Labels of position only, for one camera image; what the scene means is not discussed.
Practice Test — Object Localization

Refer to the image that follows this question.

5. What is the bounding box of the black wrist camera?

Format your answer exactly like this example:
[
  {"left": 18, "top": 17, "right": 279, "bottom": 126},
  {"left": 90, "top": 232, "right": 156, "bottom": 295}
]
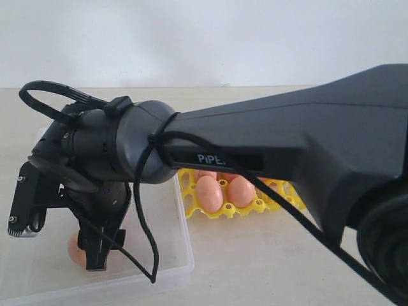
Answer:
[{"left": 8, "top": 162, "right": 52, "bottom": 238}]

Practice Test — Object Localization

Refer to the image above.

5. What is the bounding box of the yellow plastic egg tray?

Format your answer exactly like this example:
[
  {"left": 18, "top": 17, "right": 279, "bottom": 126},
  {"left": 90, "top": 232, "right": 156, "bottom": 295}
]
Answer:
[{"left": 178, "top": 168, "right": 307, "bottom": 220}]

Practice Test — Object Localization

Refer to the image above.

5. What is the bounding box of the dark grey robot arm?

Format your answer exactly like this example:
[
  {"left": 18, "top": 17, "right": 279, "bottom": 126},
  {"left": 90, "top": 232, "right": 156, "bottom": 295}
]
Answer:
[{"left": 19, "top": 64, "right": 407, "bottom": 305}]

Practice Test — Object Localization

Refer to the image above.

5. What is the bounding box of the brown egg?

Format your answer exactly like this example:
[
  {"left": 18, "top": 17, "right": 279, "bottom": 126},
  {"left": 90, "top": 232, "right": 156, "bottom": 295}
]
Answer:
[
  {"left": 68, "top": 233, "right": 86, "bottom": 268},
  {"left": 227, "top": 177, "right": 256, "bottom": 208},
  {"left": 196, "top": 176, "right": 223, "bottom": 213},
  {"left": 195, "top": 170, "right": 217, "bottom": 179},
  {"left": 222, "top": 173, "right": 240, "bottom": 182}
]

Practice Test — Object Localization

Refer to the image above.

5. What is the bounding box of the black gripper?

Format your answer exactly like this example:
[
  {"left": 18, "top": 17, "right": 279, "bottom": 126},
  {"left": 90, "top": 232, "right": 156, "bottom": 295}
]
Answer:
[{"left": 60, "top": 181, "right": 131, "bottom": 272}]

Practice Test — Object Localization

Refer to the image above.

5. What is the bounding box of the clear plastic box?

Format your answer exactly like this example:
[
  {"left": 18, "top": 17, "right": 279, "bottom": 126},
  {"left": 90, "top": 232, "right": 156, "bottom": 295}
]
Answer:
[{"left": 1, "top": 127, "right": 194, "bottom": 305}]

